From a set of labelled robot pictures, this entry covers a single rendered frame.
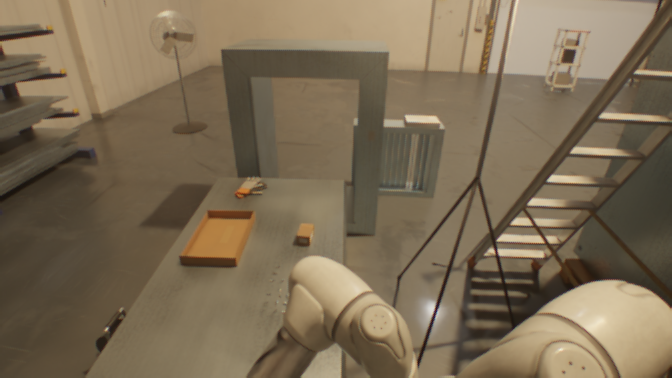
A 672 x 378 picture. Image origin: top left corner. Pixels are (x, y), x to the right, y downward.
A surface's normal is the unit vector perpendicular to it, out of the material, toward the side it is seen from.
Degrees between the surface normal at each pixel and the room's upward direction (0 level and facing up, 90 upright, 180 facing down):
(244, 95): 90
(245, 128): 90
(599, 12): 90
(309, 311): 49
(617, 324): 10
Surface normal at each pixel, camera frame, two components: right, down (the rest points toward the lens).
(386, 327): -0.16, -0.72
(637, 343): 0.21, -0.52
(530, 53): -0.09, 0.46
